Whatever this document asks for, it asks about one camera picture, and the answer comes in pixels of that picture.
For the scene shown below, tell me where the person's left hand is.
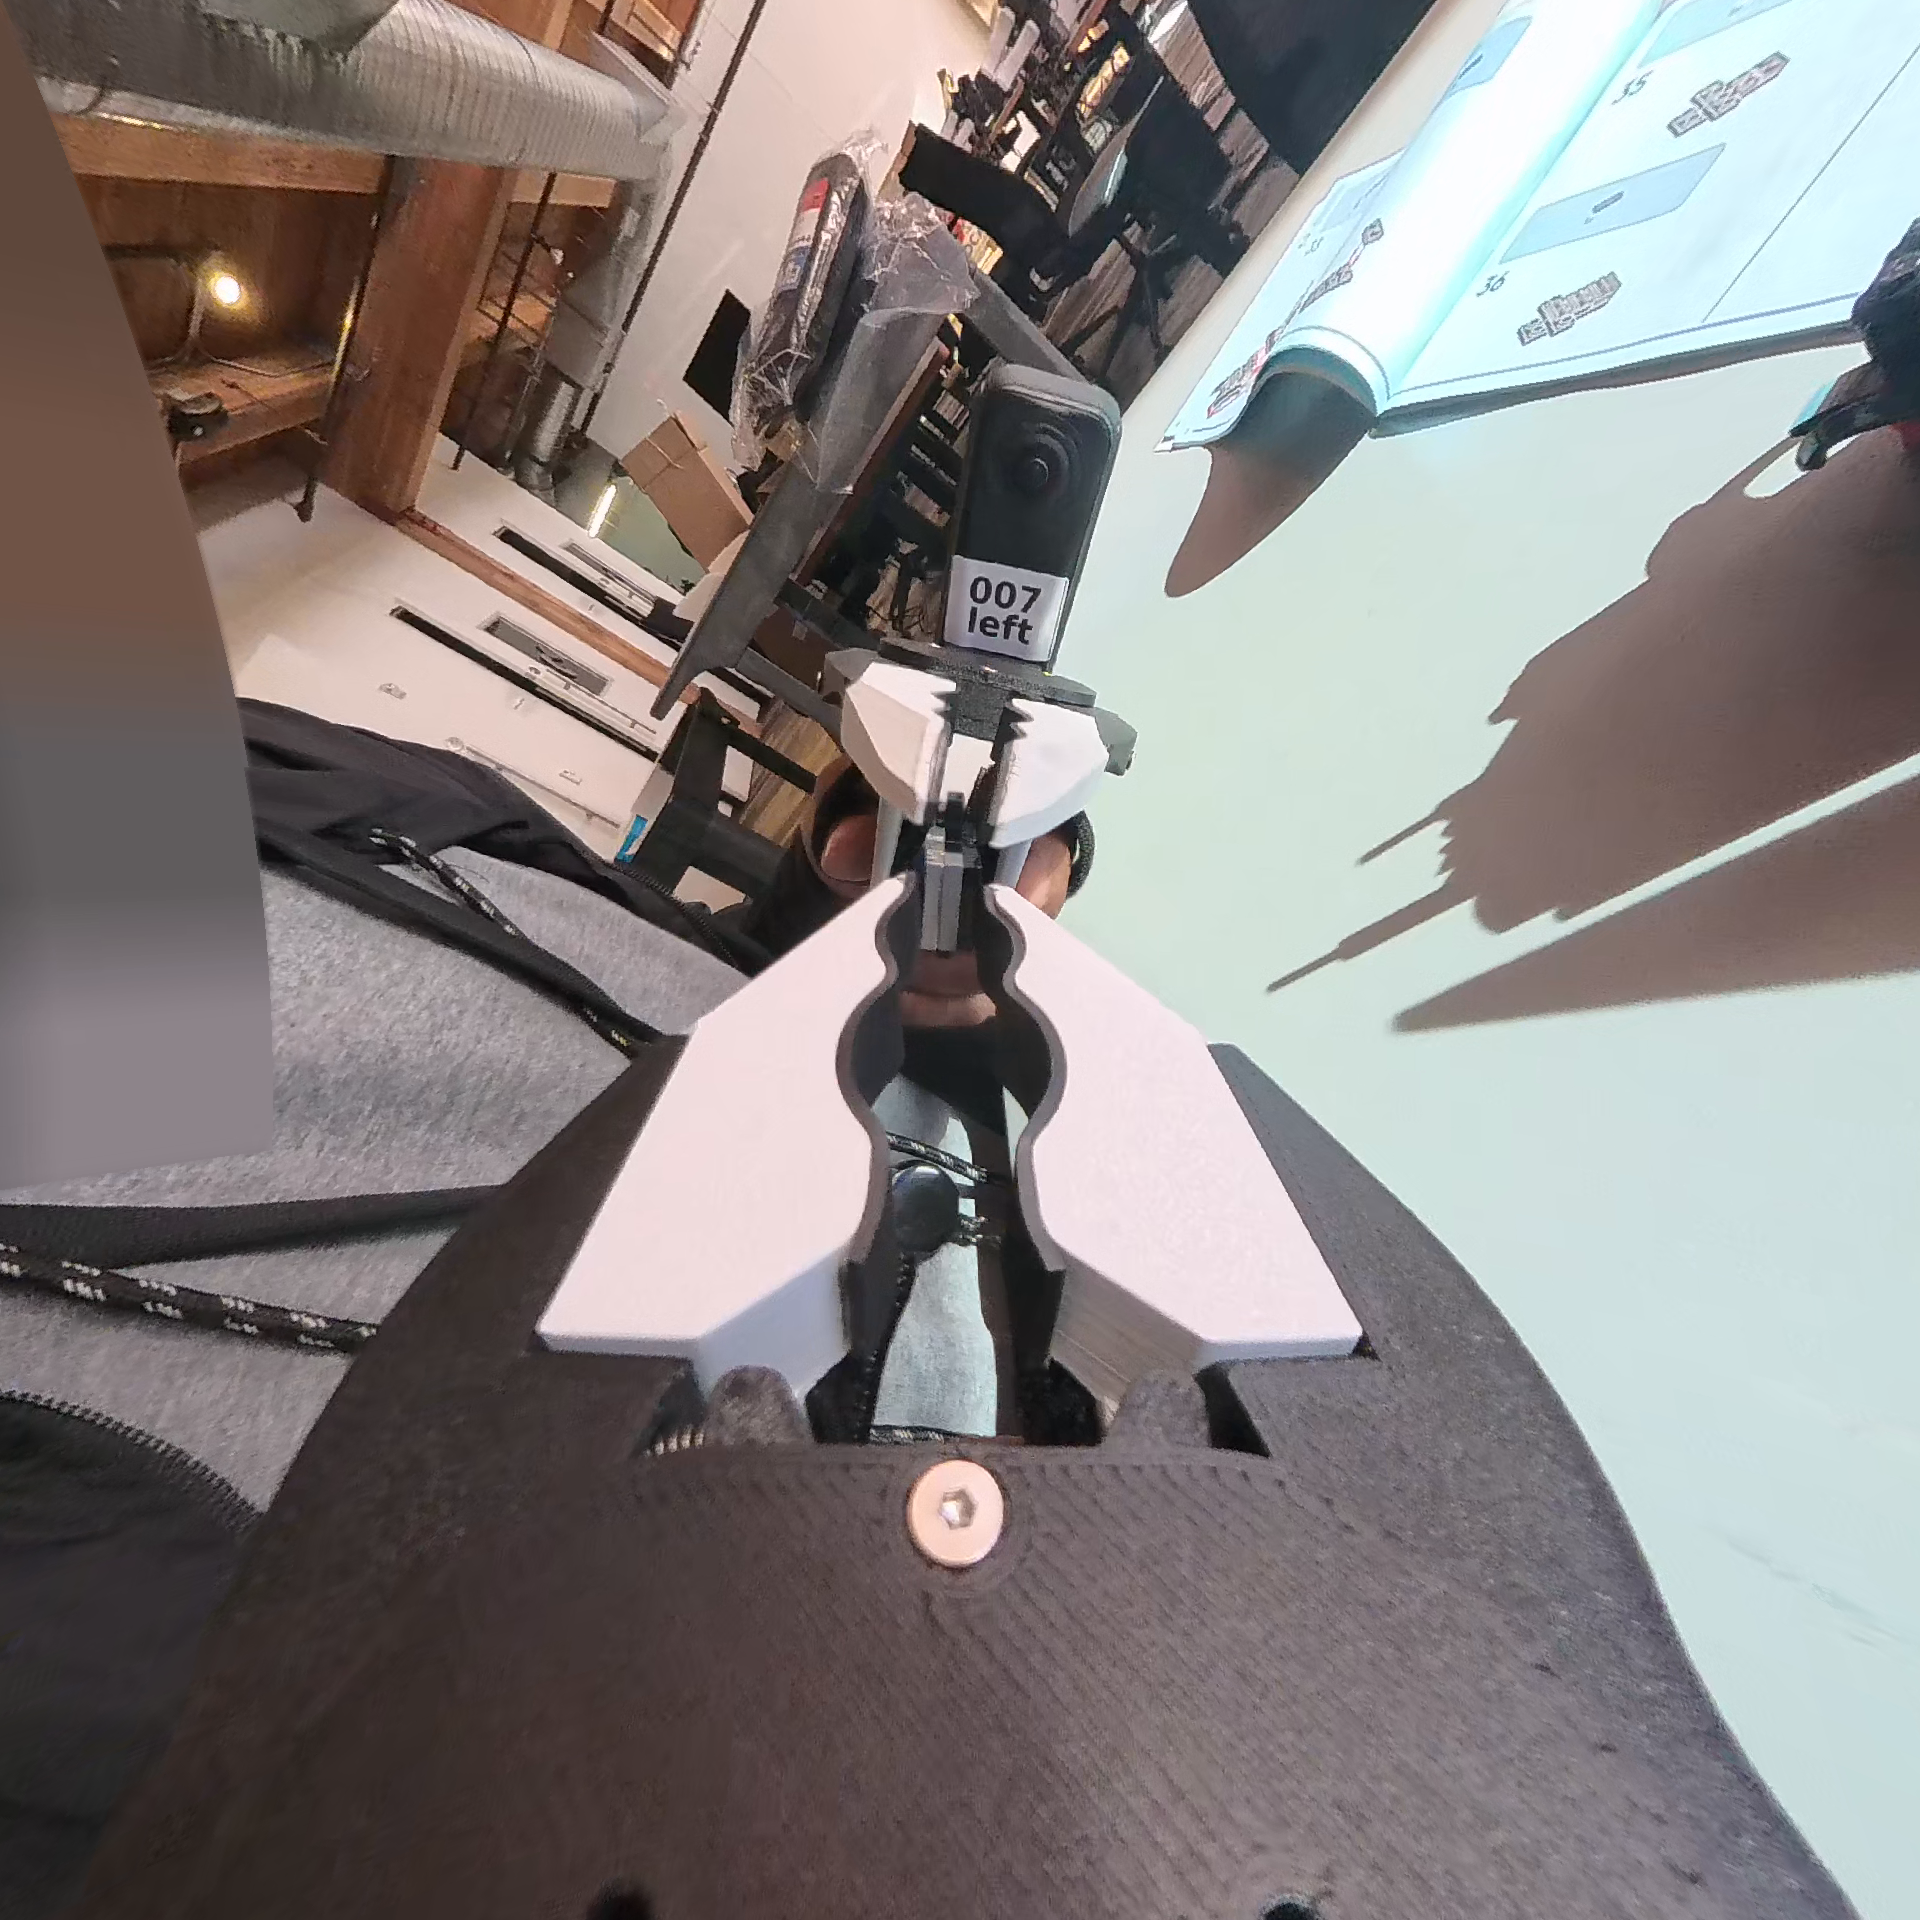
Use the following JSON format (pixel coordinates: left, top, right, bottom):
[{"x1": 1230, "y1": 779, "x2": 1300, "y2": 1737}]
[{"x1": 794, "y1": 762, "x2": 1008, "y2": 1039}]

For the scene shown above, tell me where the cardboard box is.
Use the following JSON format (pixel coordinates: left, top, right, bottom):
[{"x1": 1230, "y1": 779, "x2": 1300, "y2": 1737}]
[{"x1": 617, "y1": 407, "x2": 755, "y2": 559}]

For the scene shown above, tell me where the black patterned cord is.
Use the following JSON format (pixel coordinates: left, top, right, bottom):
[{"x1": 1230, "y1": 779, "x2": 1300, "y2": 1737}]
[{"x1": 0, "y1": 832, "x2": 662, "y2": 1344}]

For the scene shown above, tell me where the grey table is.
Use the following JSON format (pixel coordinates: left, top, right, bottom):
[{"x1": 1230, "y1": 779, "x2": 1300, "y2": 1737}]
[{"x1": 647, "y1": 275, "x2": 1119, "y2": 721}]

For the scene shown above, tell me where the black jacket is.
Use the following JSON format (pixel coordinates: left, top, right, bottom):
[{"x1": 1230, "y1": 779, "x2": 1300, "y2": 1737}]
[{"x1": 240, "y1": 696, "x2": 781, "y2": 978}]

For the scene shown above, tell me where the light blue instruction booklet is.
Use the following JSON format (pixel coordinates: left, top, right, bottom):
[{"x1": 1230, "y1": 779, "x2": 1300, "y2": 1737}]
[{"x1": 1154, "y1": 0, "x2": 1877, "y2": 452}]

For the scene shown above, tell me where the black zippered bag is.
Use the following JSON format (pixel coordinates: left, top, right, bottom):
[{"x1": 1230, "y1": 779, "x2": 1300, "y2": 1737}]
[{"x1": 0, "y1": 1393, "x2": 257, "y2": 1920}]

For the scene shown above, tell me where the metal ventilation duct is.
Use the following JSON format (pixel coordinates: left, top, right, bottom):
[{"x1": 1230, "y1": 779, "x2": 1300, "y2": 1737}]
[{"x1": 29, "y1": 0, "x2": 683, "y2": 190}]

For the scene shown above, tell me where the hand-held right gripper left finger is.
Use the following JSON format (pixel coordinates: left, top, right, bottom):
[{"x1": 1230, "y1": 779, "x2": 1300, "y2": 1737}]
[{"x1": 531, "y1": 865, "x2": 923, "y2": 1442}]

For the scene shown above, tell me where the toy brick truck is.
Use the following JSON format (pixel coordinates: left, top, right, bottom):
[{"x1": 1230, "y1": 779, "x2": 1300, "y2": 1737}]
[{"x1": 1792, "y1": 215, "x2": 1920, "y2": 473}]

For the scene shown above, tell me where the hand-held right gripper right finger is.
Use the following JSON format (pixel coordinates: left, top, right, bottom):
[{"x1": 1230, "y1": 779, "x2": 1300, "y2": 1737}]
[{"x1": 981, "y1": 875, "x2": 1370, "y2": 1442}]

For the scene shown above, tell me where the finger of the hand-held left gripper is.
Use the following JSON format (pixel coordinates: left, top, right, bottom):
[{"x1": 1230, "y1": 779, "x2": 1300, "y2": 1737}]
[
  {"x1": 836, "y1": 666, "x2": 969, "y2": 879},
  {"x1": 990, "y1": 708, "x2": 1115, "y2": 850}
]

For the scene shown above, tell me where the black bag in plastic wrap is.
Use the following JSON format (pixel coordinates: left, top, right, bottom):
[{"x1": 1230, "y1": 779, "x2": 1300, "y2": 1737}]
[{"x1": 742, "y1": 141, "x2": 980, "y2": 467}]

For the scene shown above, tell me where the black office chair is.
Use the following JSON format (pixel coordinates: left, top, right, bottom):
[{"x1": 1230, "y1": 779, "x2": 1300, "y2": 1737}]
[{"x1": 896, "y1": 121, "x2": 1098, "y2": 323}]

